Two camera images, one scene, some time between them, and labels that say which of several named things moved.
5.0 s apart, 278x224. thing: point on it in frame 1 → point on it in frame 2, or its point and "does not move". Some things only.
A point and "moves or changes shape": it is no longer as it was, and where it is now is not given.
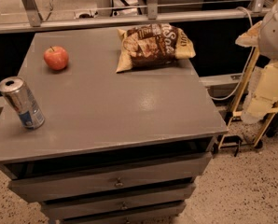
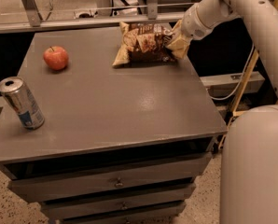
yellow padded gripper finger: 250,37 → 179,47
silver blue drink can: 18,94 does not move
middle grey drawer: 117,203 does not move
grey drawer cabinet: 116,147 does not move
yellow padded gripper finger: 267,85 → 177,32
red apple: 56,57 does not move
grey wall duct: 221,86 does not move
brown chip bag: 153,45 moves or changes shape
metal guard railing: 28,20 does not move
